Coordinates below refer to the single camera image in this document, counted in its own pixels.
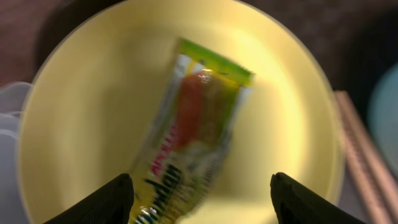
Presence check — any clear plastic bin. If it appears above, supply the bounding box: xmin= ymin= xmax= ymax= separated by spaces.
xmin=1 ymin=82 xmax=31 ymax=224

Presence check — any wooden chopstick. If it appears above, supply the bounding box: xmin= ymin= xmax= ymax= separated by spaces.
xmin=340 ymin=90 xmax=398 ymax=215
xmin=334 ymin=90 xmax=392 ymax=224

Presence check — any brown serving tray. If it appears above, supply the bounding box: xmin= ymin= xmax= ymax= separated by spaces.
xmin=32 ymin=1 xmax=397 ymax=222

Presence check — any right wooden chopstick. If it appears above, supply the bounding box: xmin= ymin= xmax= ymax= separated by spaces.
xmin=340 ymin=90 xmax=398 ymax=215

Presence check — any yellow plate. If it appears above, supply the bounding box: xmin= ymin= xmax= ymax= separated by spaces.
xmin=19 ymin=0 xmax=344 ymax=223

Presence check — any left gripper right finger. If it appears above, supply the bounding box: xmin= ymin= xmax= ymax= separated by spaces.
xmin=270 ymin=172 xmax=364 ymax=224

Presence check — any left wooden chopstick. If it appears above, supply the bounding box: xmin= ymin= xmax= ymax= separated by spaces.
xmin=334 ymin=90 xmax=392 ymax=224

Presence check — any light blue bowl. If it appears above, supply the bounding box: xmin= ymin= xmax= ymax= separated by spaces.
xmin=368 ymin=65 xmax=397 ymax=177

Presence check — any green snack wrapper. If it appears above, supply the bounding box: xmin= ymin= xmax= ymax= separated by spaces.
xmin=129 ymin=39 xmax=254 ymax=224

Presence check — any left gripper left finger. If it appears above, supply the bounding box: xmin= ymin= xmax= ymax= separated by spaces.
xmin=45 ymin=173 xmax=134 ymax=224

